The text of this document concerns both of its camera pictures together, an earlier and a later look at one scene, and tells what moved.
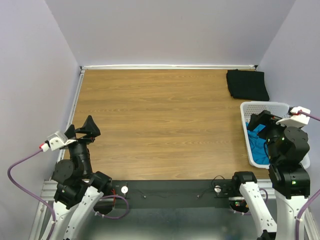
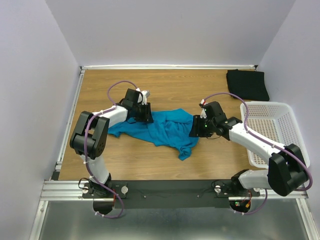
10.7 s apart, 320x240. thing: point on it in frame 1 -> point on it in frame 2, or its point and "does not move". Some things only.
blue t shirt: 257,144 -> 174,129
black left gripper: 90,128 -> 147,117
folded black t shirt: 247,85 does not move
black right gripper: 265,117 -> 196,130
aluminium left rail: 81,73 does not move
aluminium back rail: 166,66 does not move
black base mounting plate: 174,193 does not move
